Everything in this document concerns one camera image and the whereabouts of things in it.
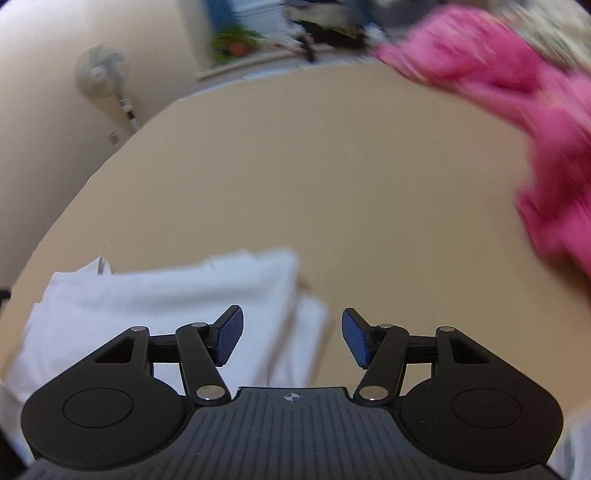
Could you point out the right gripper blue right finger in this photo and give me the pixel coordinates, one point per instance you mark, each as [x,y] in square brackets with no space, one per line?
[380,351]

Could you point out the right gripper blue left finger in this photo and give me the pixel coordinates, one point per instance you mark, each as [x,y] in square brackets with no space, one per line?
[203,349]

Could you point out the white long sleeve shirt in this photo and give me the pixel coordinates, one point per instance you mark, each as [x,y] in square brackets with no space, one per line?
[285,325]

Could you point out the pile of dark clothes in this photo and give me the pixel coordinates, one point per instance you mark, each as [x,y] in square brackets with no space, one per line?
[339,24]

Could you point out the beige bed mat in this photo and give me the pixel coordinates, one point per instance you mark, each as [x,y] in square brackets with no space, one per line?
[397,198]

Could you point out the white standing fan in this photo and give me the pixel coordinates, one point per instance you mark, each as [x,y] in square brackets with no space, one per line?
[101,72]

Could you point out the potted green plant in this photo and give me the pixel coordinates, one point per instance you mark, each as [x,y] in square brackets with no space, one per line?
[234,42]

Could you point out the pink floral quilt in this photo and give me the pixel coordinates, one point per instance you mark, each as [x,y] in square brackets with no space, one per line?
[468,51]

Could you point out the blue curtain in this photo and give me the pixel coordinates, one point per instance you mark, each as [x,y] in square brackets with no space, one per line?
[220,15]

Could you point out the white floral quilt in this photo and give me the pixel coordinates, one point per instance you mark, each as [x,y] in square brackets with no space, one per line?
[558,30]

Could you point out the low wall socket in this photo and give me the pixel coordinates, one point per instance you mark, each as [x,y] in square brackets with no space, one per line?
[113,138]

